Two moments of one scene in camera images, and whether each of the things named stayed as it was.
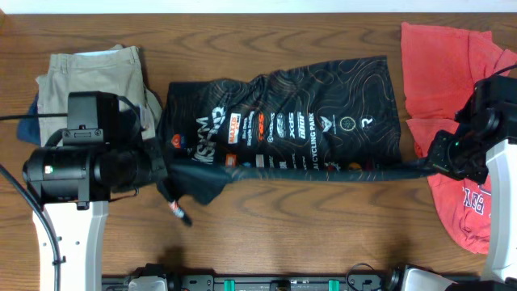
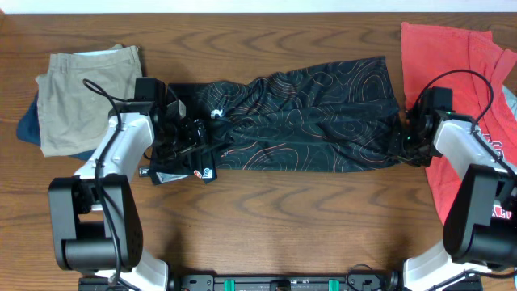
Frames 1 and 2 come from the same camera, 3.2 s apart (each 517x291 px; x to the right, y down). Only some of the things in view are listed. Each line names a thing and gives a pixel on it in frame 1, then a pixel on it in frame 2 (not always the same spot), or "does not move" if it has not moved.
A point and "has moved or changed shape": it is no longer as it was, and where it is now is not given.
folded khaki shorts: (111, 70) does not move
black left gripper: (160, 166) to (198, 135)
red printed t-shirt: (442, 66) does not move
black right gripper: (437, 153) to (409, 141)
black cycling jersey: (329, 121) has moved or changed shape
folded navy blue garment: (28, 129) does not move
